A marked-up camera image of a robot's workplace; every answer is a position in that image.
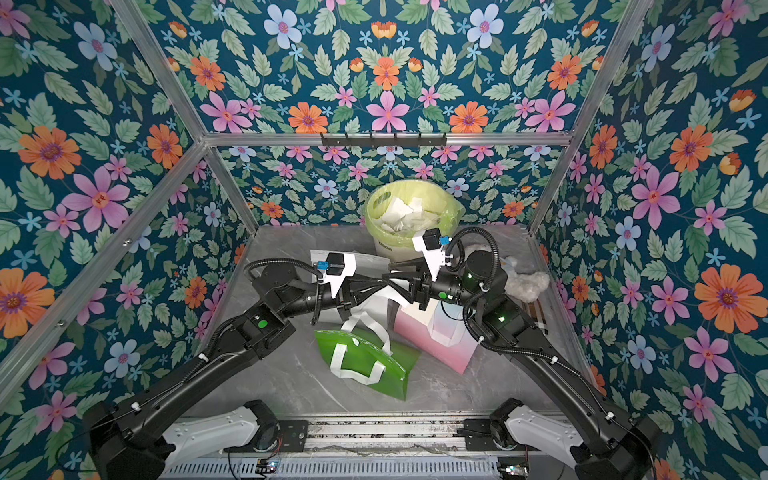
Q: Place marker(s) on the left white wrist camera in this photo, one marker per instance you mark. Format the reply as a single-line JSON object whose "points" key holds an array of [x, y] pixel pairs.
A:
{"points": [[335, 269]]}

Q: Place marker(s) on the green white paper bag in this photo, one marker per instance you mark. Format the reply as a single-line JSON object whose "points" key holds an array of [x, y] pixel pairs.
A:
{"points": [[362, 350]]}

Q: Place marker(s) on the shredded paper scraps in bin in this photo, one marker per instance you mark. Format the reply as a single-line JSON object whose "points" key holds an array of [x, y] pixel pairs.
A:
{"points": [[404, 219]]}

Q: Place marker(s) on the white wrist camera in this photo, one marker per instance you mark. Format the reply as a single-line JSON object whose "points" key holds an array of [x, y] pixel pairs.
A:
{"points": [[335, 269], [433, 247]]}

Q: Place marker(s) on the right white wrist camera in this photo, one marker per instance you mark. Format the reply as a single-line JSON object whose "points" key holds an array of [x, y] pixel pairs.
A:
{"points": [[433, 247]]}

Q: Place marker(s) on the plaid patterned case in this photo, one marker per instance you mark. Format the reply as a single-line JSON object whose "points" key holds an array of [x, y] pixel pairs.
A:
{"points": [[536, 312]]}

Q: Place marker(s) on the white plush teddy bear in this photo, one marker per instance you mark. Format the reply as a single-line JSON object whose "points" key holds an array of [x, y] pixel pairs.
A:
{"points": [[525, 287]]}

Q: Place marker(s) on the white ventilation grille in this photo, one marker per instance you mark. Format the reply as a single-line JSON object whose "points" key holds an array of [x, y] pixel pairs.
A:
{"points": [[339, 468]]}

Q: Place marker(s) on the black wall hook rail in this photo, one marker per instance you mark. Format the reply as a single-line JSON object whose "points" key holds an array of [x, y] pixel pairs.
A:
{"points": [[371, 140]]}

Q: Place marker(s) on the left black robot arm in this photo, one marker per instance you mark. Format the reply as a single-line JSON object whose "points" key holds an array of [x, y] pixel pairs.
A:
{"points": [[142, 437]]}

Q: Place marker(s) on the pink blue gradient paper bag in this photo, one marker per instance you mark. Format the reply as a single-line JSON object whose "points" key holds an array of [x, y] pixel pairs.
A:
{"points": [[438, 331]]}

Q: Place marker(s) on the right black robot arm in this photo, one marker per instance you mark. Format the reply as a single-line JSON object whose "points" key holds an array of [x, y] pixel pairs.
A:
{"points": [[501, 326]]}

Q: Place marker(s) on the white ribbed trash bin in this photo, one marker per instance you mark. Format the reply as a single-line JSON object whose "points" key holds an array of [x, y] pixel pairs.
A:
{"points": [[396, 248]]}

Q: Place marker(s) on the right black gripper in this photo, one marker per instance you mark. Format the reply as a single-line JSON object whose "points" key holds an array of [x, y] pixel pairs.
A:
{"points": [[425, 288]]}

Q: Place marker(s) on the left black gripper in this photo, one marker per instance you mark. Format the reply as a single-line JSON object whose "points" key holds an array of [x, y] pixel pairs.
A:
{"points": [[348, 291]]}

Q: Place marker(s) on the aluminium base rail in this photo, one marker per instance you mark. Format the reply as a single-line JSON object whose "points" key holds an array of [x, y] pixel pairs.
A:
{"points": [[384, 432]]}

